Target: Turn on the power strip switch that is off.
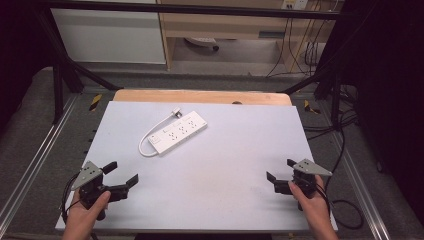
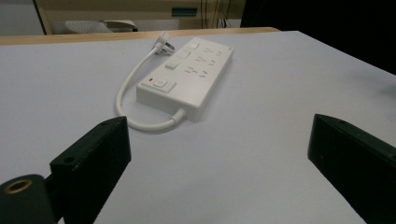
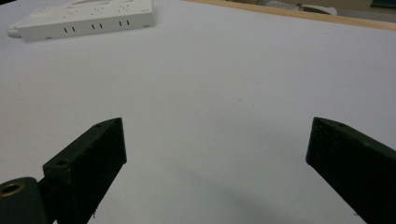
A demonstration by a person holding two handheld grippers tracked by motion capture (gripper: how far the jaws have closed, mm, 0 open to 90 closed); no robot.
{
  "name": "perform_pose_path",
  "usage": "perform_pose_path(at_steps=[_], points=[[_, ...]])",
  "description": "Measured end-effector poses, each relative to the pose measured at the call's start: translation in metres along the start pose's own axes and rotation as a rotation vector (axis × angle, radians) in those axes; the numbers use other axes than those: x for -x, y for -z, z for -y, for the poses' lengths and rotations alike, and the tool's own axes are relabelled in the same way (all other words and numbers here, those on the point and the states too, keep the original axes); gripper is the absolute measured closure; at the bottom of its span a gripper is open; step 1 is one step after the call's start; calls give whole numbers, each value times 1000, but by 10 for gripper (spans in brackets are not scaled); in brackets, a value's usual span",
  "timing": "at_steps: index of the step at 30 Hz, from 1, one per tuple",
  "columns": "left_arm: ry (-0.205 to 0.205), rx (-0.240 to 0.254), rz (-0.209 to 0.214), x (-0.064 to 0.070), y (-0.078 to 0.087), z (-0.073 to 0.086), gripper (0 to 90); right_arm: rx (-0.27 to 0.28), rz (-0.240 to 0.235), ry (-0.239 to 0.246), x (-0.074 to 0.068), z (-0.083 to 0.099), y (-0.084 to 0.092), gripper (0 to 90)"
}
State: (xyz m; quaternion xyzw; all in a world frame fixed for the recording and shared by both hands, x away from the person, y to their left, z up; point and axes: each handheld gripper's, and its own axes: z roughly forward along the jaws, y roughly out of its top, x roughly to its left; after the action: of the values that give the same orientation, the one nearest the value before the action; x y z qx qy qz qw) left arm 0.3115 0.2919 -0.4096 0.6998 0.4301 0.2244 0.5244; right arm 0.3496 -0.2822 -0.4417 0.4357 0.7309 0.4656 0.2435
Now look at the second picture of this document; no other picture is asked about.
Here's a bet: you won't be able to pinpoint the white power strip cable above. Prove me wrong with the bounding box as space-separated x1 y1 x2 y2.
115 43 188 133

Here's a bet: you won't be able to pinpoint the white power plug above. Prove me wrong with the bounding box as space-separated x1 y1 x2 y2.
152 31 177 56

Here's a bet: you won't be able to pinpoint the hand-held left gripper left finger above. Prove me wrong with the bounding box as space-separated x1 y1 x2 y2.
49 116 133 224

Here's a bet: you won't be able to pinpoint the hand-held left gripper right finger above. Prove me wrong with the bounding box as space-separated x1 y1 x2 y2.
307 113 396 224

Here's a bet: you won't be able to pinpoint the grey office chair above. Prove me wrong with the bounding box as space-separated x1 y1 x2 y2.
50 20 139 35

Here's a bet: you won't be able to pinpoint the white power strip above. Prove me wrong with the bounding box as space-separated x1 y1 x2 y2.
135 36 235 123

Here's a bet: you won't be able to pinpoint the green label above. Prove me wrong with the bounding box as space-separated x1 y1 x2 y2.
171 7 199 18

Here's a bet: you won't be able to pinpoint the hanging cables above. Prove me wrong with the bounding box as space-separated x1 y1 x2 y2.
199 0 233 30

